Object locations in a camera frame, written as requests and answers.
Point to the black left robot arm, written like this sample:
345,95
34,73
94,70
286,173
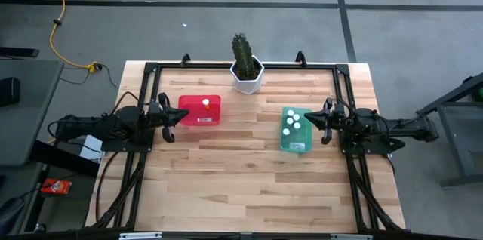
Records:
105,127

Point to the green object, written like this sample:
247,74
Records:
480,94

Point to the red plastic bin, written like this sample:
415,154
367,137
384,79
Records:
196,105

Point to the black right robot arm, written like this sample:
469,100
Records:
400,127

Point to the white box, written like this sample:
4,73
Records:
92,151

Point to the black speaker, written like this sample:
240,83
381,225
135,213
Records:
9,91

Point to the black floor tape strip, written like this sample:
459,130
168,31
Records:
188,3
345,25

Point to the black aluminium table frame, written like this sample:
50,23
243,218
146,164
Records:
207,66

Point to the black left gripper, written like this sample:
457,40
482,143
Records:
156,115

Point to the black flat bar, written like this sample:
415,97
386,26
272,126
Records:
19,52

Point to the grey metal table frame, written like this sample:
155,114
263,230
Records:
456,145

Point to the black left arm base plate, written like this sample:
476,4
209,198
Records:
124,148

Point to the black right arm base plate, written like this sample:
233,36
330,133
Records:
377,150

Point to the white hexagonal plant pot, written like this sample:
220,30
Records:
247,87

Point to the black desk leg bar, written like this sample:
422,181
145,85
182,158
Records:
64,159

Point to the teal plastic bin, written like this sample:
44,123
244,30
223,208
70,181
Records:
302,136

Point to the grey desk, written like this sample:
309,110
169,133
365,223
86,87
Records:
26,127

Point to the silver metal bracket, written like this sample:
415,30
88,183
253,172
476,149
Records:
351,237
139,236

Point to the red orange snack packet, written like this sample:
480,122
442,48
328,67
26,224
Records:
56,186

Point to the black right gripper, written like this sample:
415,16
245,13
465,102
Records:
339,119

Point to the black bag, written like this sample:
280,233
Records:
9,217

